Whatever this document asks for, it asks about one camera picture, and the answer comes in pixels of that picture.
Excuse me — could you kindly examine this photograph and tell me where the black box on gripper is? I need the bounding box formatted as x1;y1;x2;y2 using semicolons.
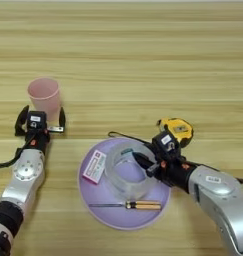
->
25;110;48;132
151;130;182;158

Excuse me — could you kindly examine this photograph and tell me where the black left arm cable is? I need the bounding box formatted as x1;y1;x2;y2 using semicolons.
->
0;133;36;171

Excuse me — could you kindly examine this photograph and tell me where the small pink white box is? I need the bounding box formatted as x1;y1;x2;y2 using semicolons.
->
82;149;108;185

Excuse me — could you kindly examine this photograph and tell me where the yellow black tape measure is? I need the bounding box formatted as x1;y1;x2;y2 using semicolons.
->
107;117;195;150

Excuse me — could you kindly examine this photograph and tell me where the clear adhesive tape roll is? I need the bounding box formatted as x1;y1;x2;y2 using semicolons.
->
104;141;160;201

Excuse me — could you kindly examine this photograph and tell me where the purple round plate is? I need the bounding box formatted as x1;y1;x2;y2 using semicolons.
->
77;137;172;231

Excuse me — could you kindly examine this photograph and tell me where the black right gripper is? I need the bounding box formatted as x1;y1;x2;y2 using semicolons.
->
132;151;198;195

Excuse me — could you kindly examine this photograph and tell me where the pink plastic cup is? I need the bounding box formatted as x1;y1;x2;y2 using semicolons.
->
27;77;62;123

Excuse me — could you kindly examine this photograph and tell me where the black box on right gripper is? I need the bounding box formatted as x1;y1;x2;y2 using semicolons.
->
151;130;182;158

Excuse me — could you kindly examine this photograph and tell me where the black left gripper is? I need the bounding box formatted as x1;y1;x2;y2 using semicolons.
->
14;105;67;155

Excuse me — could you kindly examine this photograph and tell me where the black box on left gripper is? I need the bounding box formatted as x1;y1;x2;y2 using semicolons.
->
25;110;48;132

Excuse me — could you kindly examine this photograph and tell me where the small yellow handled screwdriver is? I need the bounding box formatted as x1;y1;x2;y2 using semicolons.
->
88;199;163;212

